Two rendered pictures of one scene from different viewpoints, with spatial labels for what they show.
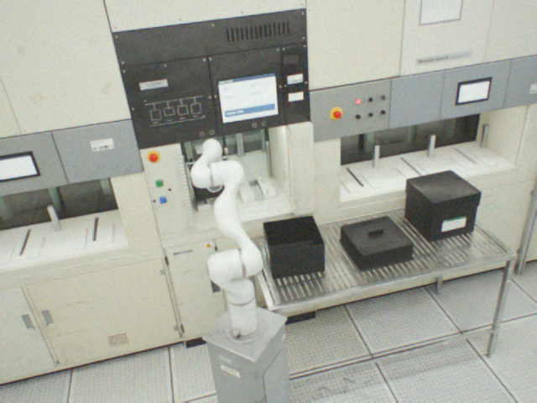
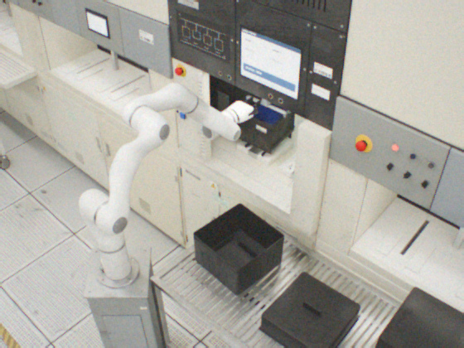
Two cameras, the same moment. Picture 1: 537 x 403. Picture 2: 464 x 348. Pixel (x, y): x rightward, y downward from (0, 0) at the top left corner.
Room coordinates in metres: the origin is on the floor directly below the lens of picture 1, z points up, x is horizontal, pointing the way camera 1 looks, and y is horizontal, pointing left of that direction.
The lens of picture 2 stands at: (1.14, -1.27, 2.52)
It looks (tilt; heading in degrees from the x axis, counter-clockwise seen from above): 41 degrees down; 53
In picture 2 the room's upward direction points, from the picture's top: straight up
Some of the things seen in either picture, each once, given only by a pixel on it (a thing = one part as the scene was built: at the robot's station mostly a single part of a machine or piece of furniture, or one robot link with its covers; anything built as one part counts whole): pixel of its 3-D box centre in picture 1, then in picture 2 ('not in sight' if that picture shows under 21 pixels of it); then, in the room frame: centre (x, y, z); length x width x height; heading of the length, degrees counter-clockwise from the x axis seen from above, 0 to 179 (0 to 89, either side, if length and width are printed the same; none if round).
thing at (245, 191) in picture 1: (256, 189); (307, 167); (2.61, 0.06, 0.89); 0.22 x 0.21 x 0.04; 11
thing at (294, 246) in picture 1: (293, 246); (239, 248); (2.04, -0.12, 0.85); 0.28 x 0.28 x 0.17; 6
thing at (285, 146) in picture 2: (212, 196); (265, 144); (2.56, 0.32, 0.89); 0.22 x 0.21 x 0.04; 11
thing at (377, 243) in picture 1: (375, 239); (311, 315); (2.06, -0.56, 0.83); 0.29 x 0.29 x 0.13; 12
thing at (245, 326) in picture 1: (242, 311); (114, 257); (1.58, 0.15, 0.85); 0.19 x 0.19 x 0.18
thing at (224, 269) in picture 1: (230, 276); (101, 219); (1.58, 0.18, 1.07); 0.19 x 0.12 x 0.24; 101
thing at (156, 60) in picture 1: (224, 173); (296, 128); (2.70, 0.25, 0.98); 0.95 x 0.88 x 1.95; 11
